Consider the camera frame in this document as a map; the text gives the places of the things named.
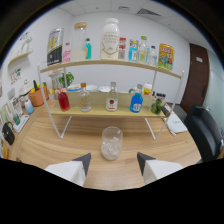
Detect black chair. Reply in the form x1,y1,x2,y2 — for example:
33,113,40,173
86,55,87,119
184,105,224,163

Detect white tray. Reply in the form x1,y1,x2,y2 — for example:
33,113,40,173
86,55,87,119
12,114,30,134

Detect two-tier wooden shelf rack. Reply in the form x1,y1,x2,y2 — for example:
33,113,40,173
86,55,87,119
37,59,185,141

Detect tall black yellow can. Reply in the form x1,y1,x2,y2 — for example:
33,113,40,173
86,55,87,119
46,27,65,67

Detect pale green pitcher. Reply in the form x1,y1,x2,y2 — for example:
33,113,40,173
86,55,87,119
0,103,14,125

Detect round green glass bottle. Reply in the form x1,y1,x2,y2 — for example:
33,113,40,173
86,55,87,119
150,98,164,115

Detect green leafy plant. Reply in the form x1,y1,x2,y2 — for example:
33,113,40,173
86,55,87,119
58,71,75,88

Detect patterned paper bowl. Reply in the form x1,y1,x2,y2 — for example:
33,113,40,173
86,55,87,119
98,85,111,93

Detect blue white cup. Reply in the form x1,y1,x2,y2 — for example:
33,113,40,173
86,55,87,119
24,99,35,115

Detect clear water bottle blue cap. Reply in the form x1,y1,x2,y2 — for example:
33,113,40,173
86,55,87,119
147,45,158,67

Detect blue liquid bottle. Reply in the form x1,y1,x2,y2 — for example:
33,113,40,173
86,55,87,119
129,83,144,114

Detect glass jar cork lid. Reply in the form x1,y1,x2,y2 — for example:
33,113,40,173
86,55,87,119
70,21,88,62

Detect clear glass with ice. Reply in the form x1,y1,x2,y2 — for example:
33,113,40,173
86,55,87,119
100,125,124,161

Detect colourful wall stickers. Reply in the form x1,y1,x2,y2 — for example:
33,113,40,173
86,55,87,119
9,68,23,84

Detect large ceiling vent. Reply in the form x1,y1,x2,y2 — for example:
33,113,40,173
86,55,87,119
136,8,163,18

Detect white shelf ornament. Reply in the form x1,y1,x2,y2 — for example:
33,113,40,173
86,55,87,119
19,33,33,54

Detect orange storage basket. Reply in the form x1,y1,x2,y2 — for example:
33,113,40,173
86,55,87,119
28,85,50,108

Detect black handbag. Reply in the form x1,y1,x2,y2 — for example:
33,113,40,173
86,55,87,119
1,121,16,146

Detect teal liquid bottle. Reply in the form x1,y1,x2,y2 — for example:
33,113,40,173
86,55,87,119
84,37,93,61

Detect wooden wall shelf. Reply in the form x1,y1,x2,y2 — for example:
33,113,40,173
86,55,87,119
8,49,34,66

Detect orange packet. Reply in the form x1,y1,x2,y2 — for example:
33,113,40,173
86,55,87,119
1,146,10,160

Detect white kitchen appliance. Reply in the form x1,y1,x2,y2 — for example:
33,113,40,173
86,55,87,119
18,79,34,98

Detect blue rimmed paper bowl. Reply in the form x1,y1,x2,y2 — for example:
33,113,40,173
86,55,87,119
67,83,82,93

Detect white paper bowl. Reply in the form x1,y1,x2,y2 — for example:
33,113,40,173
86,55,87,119
85,84,99,93

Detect brown door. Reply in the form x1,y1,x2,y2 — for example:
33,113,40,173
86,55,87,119
179,43,210,114

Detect small red liquid bottle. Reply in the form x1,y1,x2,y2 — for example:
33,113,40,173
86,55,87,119
57,88,71,112

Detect large white milk bottle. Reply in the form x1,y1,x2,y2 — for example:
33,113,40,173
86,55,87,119
100,17,121,61

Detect clear vodka bottle red label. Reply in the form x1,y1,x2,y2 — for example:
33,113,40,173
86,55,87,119
105,81,119,113

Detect pink liquid bottle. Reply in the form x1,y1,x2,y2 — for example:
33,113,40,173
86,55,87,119
62,42,72,64

